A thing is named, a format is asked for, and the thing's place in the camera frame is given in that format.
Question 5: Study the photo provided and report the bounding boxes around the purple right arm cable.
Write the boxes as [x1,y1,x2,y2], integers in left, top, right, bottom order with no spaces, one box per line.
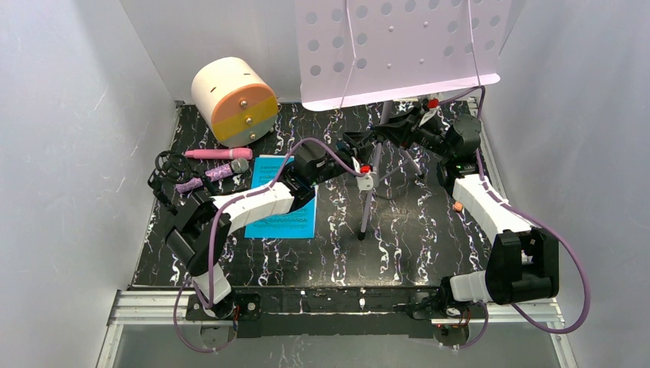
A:
[438,86,593,350]

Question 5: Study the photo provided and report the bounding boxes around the black tripod microphone stand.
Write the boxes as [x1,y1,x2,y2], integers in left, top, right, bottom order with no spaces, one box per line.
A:
[147,150,217,206]

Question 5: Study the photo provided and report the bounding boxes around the lilac music stand tripod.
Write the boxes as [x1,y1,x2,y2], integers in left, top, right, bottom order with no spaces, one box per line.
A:
[294,0,514,241]

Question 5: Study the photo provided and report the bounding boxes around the blue sheet music page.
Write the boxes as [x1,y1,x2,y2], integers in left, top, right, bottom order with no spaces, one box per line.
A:
[245,155,317,239]

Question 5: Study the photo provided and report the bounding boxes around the pink microphone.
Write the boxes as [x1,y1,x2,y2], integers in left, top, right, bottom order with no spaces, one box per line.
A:
[184,147,253,160]

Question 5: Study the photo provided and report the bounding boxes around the aluminium rail right edge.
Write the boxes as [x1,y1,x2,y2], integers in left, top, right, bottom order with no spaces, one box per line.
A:
[467,97,580,368]

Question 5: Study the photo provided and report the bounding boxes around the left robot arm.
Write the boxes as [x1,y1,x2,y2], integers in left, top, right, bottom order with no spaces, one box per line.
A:
[149,131,376,309]

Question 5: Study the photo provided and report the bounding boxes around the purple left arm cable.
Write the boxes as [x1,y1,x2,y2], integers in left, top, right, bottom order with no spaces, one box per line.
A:
[172,137,366,354]

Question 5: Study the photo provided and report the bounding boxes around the silver mesh studio microphone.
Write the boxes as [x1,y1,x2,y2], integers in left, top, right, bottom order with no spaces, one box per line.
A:
[175,158,249,193]

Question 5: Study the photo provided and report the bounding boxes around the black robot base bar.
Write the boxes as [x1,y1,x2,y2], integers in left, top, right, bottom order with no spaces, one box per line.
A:
[182,287,470,345]

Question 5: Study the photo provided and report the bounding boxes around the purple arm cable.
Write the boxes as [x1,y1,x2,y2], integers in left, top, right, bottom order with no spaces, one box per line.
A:
[172,137,366,354]
[438,86,593,350]

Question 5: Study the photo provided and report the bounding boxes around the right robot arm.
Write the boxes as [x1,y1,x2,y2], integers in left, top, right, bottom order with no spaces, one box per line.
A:
[374,112,560,307]

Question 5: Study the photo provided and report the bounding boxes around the round pastel drawer cabinet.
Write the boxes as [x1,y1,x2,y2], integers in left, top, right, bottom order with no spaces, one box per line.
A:
[191,57,278,148]

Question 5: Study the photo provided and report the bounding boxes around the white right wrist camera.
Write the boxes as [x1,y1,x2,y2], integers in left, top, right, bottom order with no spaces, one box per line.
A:
[419,98,439,127]

